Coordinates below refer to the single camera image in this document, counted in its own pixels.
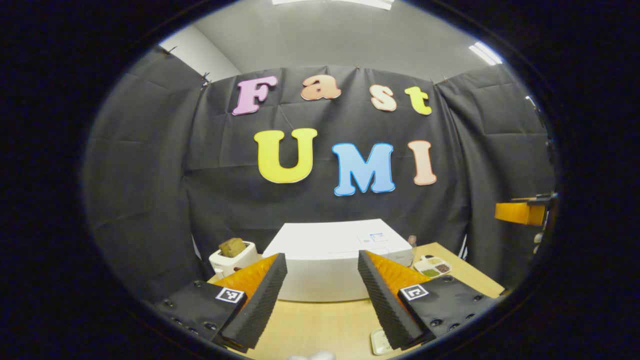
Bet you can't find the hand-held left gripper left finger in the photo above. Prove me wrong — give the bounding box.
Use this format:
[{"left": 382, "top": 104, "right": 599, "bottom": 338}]
[{"left": 155, "top": 252, "right": 289, "bottom": 351}]

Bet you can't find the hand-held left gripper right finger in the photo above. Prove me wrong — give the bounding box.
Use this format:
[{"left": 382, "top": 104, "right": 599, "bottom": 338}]
[{"left": 357, "top": 250, "right": 501, "bottom": 351}]

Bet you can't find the white microwave oven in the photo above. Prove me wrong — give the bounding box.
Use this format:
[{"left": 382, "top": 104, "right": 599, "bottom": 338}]
[{"left": 261, "top": 218, "right": 416, "bottom": 303}]

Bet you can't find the pale green square plate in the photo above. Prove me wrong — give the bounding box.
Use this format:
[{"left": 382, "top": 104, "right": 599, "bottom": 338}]
[{"left": 370, "top": 327, "right": 401, "bottom": 356}]

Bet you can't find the white toaster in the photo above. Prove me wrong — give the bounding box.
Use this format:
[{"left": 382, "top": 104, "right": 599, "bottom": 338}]
[{"left": 208, "top": 240, "right": 261, "bottom": 279}]

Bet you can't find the white divided dish of beans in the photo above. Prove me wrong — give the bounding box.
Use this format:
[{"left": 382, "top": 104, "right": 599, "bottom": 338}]
[{"left": 414, "top": 255, "right": 452, "bottom": 278}]

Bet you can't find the brown bread slice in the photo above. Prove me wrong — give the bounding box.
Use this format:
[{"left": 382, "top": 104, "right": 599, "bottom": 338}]
[{"left": 219, "top": 237, "right": 247, "bottom": 258}]

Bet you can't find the small ceiling light strip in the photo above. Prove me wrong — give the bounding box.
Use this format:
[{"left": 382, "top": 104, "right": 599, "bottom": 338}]
[{"left": 469, "top": 41, "right": 503, "bottom": 66}]

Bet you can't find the large ceiling light panel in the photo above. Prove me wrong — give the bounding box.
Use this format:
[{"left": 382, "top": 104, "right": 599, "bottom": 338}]
[{"left": 272, "top": 0, "right": 393, "bottom": 11}]

